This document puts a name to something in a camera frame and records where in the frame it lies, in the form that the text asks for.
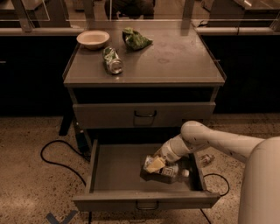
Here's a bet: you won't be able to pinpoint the person in background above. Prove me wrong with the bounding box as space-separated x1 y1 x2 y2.
104 0 154 20

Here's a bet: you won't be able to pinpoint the black floor cable left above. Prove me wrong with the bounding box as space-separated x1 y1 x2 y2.
39 139 92 187

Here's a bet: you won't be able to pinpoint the black floor cable right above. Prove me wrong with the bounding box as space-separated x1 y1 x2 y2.
199 172 231 224

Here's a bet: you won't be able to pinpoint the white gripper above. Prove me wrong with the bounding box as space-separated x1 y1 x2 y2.
144 136 190 173

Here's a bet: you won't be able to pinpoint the closed grey top drawer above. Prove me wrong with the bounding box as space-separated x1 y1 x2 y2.
73 102 215 129

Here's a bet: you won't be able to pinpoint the small clear bottle on floor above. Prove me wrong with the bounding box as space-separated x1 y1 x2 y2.
199 154 214 167

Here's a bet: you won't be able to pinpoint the open grey middle drawer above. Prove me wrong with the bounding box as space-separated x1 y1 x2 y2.
73 140 221 212

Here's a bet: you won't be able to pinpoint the blue power adapter box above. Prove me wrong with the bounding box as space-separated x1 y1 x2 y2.
75 131 89 153

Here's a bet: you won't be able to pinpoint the black floor cable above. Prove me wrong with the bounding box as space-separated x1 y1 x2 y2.
39 139 92 187
199 172 231 224

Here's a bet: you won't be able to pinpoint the grey metal drawer cabinet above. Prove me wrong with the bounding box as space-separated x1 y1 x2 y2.
61 20 228 152

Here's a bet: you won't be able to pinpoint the clear plastic water bottle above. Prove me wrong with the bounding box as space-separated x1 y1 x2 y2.
143 155 190 179

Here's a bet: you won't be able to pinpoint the crushed green soda can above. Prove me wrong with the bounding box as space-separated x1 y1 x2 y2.
102 46 123 74

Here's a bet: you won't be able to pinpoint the white ceramic bowl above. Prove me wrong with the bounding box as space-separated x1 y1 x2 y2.
76 31 110 50

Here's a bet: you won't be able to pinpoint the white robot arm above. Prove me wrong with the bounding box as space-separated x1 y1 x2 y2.
144 121 280 224

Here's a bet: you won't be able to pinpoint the crumpled green chip bag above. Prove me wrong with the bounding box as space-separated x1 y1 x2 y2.
122 27 152 51

